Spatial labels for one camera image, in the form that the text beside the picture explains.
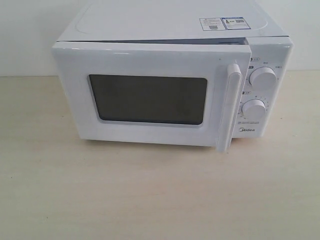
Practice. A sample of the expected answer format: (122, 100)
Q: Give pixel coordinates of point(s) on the white microwave door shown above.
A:
(174, 94)

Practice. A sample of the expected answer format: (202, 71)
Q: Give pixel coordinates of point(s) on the white Midea microwave body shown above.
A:
(177, 22)

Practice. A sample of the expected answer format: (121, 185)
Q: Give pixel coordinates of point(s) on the white lower timer knob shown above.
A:
(253, 109)

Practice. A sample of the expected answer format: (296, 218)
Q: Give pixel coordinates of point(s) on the white info sticker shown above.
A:
(212, 24)

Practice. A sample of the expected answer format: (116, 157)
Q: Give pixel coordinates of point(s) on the white upper power knob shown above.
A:
(263, 78)

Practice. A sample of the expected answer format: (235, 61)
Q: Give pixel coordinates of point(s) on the blue energy label sticker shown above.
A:
(235, 23)

